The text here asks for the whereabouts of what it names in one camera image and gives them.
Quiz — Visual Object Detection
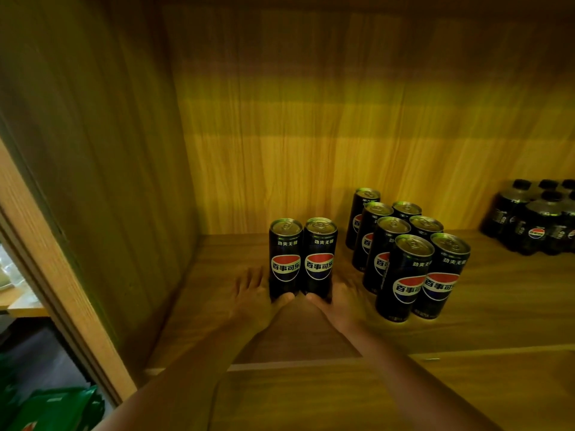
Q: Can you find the person's right hand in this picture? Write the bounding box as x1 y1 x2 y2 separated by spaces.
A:
305 273 374 337

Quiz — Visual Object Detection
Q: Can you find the person's left hand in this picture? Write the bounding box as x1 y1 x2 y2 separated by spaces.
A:
229 266 296 335

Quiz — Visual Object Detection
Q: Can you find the group of black cola cans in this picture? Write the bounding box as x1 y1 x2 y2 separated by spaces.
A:
344 187 471 323

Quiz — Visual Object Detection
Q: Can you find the slim black drink can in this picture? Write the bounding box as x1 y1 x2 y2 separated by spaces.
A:
303 217 338 303
268 218 304 303

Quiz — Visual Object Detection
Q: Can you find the wooden shelf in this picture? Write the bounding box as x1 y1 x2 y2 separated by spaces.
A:
0 0 575 431

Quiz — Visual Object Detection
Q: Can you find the person's left forearm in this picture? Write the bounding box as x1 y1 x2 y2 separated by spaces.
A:
92 323 270 431

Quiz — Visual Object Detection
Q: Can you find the person's right forearm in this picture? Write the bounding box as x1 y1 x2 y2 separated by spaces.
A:
343 320 504 431

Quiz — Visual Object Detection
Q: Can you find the group of dark soda bottles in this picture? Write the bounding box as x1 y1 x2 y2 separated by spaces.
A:
479 178 575 256

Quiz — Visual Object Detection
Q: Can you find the stack of green bags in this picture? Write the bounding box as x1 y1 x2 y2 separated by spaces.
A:
0 354 107 431

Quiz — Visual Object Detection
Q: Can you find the small wooden table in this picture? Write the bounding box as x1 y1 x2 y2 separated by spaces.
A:
0 282 50 319

